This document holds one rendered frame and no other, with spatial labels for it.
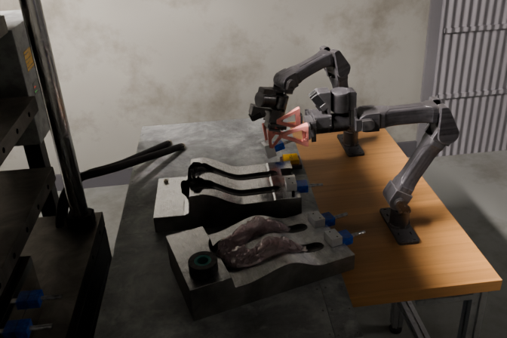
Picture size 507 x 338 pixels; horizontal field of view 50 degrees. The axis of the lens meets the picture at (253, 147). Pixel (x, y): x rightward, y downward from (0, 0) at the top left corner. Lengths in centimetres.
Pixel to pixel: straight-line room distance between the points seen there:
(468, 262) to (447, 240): 12
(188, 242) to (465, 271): 82
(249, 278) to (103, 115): 228
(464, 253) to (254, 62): 207
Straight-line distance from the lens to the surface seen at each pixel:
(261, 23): 340
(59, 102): 180
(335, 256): 163
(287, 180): 186
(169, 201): 191
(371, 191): 204
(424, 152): 173
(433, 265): 173
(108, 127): 364
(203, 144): 241
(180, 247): 161
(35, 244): 199
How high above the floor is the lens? 187
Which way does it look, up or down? 27 degrees down
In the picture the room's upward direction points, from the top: 3 degrees counter-clockwise
